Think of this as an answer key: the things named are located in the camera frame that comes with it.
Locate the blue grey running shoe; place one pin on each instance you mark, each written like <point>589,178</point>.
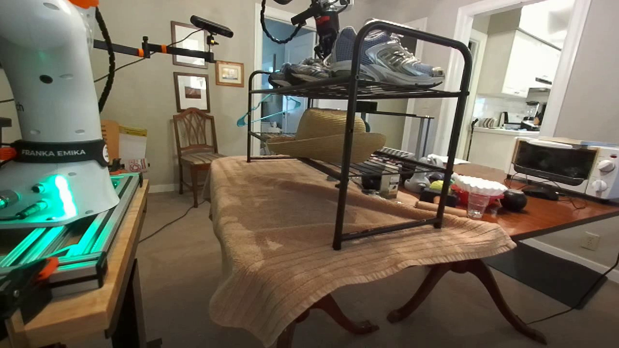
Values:
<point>303,64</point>
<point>400,68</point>

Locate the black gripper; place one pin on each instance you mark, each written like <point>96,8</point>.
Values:
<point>328,23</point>

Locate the white shoe with blue stripes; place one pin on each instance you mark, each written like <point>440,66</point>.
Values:
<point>288,77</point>

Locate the black camera stand pole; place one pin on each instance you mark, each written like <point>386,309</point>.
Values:
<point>181,50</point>

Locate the small gold framed picture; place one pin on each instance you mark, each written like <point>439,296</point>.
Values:
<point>230,74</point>

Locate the yellow green ball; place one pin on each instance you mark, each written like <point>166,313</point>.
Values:
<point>437,186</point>

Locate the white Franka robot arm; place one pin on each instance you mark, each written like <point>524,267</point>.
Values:
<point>52,97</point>

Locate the black cup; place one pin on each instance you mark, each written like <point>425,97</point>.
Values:
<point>371,182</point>

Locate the white paper bag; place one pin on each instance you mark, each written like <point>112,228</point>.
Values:
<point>133,147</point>

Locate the beige ribbed table cloth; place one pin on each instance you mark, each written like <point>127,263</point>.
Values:
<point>291,244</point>

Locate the glass jar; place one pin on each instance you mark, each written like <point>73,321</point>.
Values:
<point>390,182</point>

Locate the large framed picture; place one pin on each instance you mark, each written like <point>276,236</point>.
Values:
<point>183,35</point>

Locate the black orange clamp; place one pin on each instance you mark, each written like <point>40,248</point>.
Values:
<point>26,290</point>

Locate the white ruffled bowl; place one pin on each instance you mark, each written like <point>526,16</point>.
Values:
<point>481,186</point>

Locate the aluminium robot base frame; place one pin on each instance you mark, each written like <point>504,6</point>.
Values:
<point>79,251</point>

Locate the white toaster oven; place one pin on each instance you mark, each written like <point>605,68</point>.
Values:
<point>555,164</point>

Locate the computer keyboard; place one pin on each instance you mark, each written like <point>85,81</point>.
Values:
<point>400,155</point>

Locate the black bar stereo camera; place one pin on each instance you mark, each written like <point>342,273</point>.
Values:
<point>212,25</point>

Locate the dark floor mat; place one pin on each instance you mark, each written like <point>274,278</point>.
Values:
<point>549,273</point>

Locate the clear plastic cup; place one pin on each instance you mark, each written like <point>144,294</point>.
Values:
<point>477,205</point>

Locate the dark framed picture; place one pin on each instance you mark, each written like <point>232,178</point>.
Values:
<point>193,91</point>

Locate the dark wooden table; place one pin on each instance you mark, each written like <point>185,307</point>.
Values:
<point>555,213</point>

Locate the wooden robot cart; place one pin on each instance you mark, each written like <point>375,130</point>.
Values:
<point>85,309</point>

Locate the black round object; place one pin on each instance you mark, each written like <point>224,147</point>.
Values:
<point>516,201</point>

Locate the wooden chair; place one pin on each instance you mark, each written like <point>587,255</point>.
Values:
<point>197,157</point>

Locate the black metal shoe rack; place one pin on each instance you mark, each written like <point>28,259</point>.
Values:
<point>346,161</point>

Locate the blue plastic clothes hanger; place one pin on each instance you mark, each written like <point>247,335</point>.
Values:
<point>249,118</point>

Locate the straw hat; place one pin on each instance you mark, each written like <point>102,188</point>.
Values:
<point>322,137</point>

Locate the black coffee maker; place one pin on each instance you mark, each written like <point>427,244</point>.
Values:
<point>539,108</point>

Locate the white wall outlet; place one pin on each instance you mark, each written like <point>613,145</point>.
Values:
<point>591,240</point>

